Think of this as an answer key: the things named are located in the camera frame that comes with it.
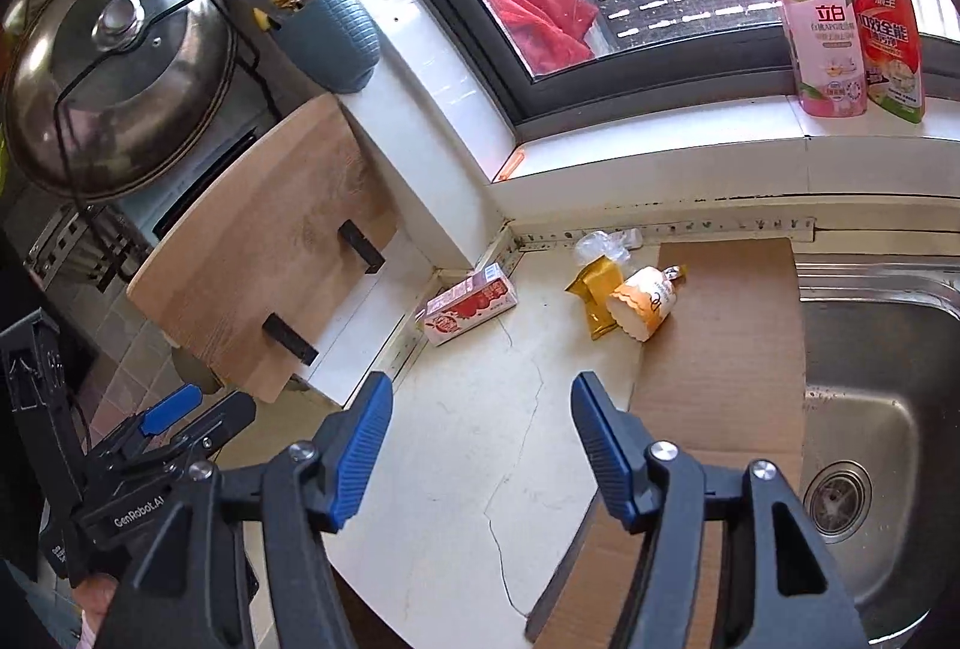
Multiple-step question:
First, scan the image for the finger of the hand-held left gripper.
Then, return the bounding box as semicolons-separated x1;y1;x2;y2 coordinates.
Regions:
150;392;257;470
90;383;203;462

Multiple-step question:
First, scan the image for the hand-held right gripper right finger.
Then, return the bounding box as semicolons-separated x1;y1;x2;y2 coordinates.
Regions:
570;373;871;649

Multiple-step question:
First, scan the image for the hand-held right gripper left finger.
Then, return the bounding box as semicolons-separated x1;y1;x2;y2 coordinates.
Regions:
105;371;395;649

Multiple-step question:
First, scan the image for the yellow snack wrapper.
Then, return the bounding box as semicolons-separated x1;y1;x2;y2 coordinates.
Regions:
565;257;627;341

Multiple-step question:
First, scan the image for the red apple juice carton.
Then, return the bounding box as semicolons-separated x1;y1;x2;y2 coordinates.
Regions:
424;264;518;348

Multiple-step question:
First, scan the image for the clear plastic bag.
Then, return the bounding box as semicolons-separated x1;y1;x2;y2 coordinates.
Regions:
574;229;644;268

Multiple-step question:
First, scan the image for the white backsplash panel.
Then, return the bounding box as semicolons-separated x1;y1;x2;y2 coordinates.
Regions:
304;229;481;406

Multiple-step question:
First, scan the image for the brown cardboard sheet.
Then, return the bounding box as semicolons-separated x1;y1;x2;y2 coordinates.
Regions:
525;236;807;649

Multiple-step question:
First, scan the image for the wooden cutting board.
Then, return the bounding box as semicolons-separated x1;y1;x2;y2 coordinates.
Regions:
126;92;398;404

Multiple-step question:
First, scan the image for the metal knife rack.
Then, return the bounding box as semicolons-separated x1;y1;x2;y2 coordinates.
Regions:
26;203;143;290

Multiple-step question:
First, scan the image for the stainless steel sink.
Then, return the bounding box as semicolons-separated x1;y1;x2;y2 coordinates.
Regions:
791;255;960;649

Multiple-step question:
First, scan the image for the steel pot lid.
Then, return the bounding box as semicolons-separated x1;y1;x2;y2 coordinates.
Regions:
4;0;239;200

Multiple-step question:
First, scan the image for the blue utensil holder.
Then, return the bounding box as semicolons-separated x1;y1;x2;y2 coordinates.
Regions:
268;0;382;94

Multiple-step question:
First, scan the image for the red cloth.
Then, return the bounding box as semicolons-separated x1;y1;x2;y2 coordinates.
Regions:
474;0;599;74

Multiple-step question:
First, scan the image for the pink dish soap bottle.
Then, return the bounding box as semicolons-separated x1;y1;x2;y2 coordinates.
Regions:
752;0;869;119

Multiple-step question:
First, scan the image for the red spray bottle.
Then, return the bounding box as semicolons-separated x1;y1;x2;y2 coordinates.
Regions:
810;0;927;125

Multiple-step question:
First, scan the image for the black rack bracket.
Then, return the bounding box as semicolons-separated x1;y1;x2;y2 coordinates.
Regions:
262;313;320;365
337;221;387;275

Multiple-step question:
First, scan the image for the black wire lid rack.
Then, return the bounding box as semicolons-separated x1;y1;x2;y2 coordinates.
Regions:
56;0;286;290

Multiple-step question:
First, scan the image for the dark window frame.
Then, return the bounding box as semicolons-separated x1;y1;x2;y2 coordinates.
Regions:
315;0;960;140

